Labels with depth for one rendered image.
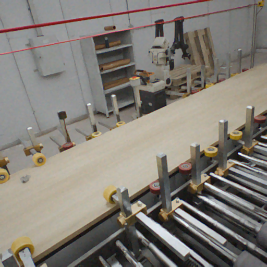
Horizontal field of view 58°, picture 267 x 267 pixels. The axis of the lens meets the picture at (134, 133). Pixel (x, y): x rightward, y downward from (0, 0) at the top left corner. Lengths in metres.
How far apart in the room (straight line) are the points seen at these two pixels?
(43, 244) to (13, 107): 3.59
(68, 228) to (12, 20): 3.79
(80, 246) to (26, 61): 3.68
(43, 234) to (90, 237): 0.24
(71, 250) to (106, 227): 0.20
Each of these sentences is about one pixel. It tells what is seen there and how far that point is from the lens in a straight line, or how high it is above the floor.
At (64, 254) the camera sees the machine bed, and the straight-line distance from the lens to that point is 1.34.
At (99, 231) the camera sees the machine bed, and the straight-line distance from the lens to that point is 1.37.
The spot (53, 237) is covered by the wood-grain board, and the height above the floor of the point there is 0.90.
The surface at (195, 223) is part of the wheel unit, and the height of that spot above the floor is 0.82.
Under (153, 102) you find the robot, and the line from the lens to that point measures 3.66.
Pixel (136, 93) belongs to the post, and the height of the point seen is 1.08.
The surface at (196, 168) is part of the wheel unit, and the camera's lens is 1.32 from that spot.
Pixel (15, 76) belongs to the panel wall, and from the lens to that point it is 4.56.
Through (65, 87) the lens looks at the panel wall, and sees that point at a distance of 4.83.
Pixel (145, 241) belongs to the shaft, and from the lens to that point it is 1.20.
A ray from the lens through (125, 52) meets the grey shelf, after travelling 5.30.
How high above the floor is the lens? 1.73
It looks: 26 degrees down
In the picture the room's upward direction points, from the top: 9 degrees counter-clockwise
